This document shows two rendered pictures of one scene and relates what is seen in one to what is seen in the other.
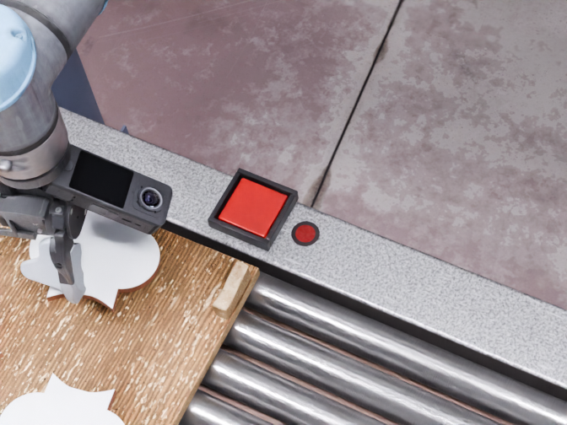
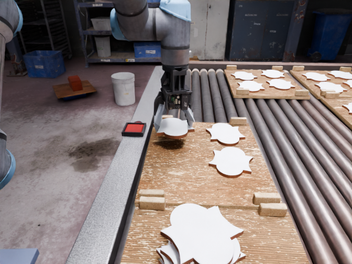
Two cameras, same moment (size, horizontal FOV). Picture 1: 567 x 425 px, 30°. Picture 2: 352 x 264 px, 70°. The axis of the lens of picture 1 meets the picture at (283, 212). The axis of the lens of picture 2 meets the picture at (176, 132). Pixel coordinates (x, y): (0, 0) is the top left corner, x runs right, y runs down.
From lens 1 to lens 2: 1.32 m
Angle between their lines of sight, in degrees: 77
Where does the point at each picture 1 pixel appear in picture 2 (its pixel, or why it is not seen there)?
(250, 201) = (132, 128)
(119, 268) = (175, 121)
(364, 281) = (147, 113)
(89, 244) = (171, 127)
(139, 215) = not seen: hidden behind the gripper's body
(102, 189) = not seen: hidden behind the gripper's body
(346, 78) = not seen: outside the picture
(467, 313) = (149, 102)
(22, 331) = (202, 152)
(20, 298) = (191, 156)
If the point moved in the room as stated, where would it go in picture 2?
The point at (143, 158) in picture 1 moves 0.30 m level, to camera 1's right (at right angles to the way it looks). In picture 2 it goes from (121, 155) to (96, 118)
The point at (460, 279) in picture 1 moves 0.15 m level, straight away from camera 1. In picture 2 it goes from (141, 103) to (106, 106)
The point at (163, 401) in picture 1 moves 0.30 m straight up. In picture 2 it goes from (201, 124) to (206, 39)
